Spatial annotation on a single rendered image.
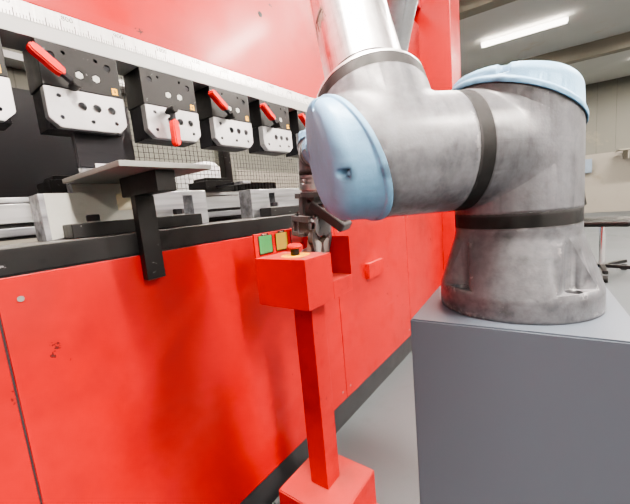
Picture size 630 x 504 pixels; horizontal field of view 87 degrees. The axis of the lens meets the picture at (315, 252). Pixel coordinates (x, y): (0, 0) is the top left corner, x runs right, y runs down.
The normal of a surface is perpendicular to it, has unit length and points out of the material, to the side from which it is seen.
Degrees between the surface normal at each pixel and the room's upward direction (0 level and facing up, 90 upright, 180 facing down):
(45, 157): 90
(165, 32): 90
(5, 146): 90
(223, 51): 90
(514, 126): 78
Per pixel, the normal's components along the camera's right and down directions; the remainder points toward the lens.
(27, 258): 0.80, 0.01
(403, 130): 0.11, -0.09
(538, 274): -0.29, -0.15
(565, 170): 0.18, 0.12
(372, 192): 0.11, 0.67
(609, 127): -0.53, 0.16
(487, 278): -0.74, -0.15
